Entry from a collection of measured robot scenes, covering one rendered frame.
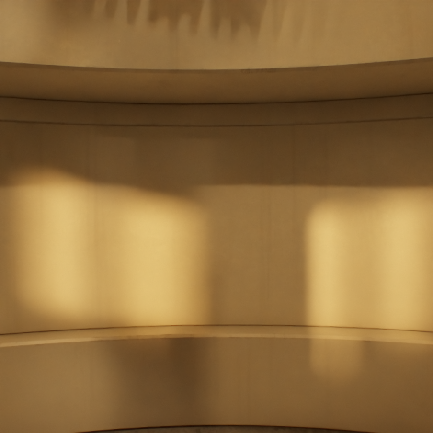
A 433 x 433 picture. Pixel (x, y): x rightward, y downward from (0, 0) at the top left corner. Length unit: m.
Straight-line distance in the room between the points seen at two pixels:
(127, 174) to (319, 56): 0.27
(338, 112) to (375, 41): 0.11
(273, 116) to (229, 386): 0.35
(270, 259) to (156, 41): 0.29
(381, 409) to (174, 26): 0.49
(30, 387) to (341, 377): 0.37
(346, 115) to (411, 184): 0.12
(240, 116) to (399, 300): 0.31
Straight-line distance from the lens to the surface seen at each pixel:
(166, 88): 0.43
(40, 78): 0.44
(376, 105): 0.49
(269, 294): 0.46
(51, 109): 0.49
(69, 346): 0.46
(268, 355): 0.45
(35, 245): 0.48
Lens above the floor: 0.26
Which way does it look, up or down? level
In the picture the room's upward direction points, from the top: straight up
